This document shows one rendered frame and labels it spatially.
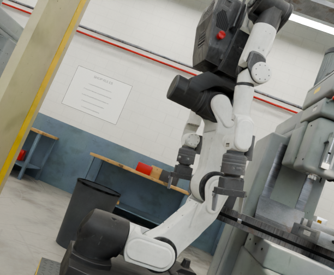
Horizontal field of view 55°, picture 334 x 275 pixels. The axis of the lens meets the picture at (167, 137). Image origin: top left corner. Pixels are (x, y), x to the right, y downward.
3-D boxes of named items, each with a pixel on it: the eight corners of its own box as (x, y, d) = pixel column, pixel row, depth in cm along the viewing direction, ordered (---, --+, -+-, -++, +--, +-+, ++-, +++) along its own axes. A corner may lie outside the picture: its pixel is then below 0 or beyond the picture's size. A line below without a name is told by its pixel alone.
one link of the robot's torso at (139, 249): (119, 263, 120) (133, 229, 122) (113, 246, 140) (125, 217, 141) (168, 279, 125) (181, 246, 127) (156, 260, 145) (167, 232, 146)
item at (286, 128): (337, 144, 200) (347, 114, 202) (302, 130, 202) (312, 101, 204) (293, 155, 279) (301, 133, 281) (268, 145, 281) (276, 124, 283)
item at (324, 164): (327, 169, 175) (340, 134, 178) (320, 167, 176) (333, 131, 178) (324, 170, 179) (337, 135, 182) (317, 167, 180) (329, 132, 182)
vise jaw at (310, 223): (337, 238, 175) (339, 231, 175) (310, 227, 175) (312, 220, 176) (331, 236, 181) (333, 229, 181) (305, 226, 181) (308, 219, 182)
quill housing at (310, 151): (338, 181, 178) (356, 127, 182) (301, 167, 180) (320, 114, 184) (322, 181, 197) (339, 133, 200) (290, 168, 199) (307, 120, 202)
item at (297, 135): (327, 178, 197) (341, 138, 200) (289, 162, 199) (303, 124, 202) (315, 178, 216) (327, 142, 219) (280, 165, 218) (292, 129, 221)
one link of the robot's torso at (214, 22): (201, 53, 122) (234, -29, 126) (174, 71, 155) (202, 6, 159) (264, 87, 129) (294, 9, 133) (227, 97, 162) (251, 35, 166)
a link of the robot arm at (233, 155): (227, 162, 114) (232, 130, 114) (216, 160, 124) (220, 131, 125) (256, 166, 116) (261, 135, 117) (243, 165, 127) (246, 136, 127)
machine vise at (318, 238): (344, 256, 162) (351, 235, 163) (316, 244, 163) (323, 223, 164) (313, 242, 197) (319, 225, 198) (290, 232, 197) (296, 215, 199)
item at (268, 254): (330, 296, 155) (338, 271, 156) (261, 266, 159) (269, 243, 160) (294, 268, 205) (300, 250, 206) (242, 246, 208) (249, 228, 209)
